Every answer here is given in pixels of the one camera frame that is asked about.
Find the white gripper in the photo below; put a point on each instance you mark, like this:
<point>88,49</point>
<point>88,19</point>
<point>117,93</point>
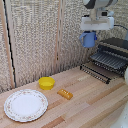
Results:
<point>97,23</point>

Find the blue cup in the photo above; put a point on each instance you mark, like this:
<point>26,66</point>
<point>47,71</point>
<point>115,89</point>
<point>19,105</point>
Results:
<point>88,39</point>

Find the black dish rack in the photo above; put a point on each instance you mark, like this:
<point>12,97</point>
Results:
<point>108,58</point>

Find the orange rectangular block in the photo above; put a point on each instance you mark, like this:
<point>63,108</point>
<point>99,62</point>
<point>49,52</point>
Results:
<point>65,93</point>

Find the yellow bowl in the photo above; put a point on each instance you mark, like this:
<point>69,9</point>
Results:
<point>46,83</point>

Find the white patterned plate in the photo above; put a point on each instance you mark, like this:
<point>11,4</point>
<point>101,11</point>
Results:
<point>26,105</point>

